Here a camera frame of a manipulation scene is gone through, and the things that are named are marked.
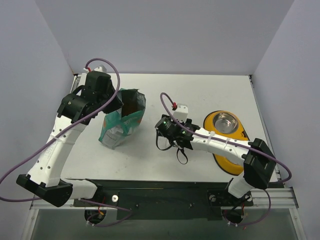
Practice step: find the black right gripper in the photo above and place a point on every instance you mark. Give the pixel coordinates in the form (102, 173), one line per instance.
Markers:
(172, 141)

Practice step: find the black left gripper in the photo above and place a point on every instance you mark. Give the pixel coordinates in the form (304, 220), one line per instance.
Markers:
(116, 102)

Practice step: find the green white dog food bag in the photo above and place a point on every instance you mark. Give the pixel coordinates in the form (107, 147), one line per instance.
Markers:
(122, 123)

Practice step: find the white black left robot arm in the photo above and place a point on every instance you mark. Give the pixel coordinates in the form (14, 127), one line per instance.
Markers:
(75, 112)

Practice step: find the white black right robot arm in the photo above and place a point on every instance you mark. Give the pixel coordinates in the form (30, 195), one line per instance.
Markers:
(255, 156)

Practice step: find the far steel bowl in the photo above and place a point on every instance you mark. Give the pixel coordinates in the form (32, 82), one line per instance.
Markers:
(225, 123)

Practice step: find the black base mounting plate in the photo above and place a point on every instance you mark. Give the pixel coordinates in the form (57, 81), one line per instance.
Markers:
(166, 200)

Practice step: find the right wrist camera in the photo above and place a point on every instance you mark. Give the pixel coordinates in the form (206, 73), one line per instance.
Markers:
(180, 112)

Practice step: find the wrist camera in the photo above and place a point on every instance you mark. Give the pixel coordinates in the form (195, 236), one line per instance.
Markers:
(101, 68)
(180, 112)

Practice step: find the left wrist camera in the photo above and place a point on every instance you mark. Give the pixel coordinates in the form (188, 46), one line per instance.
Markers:
(101, 68)

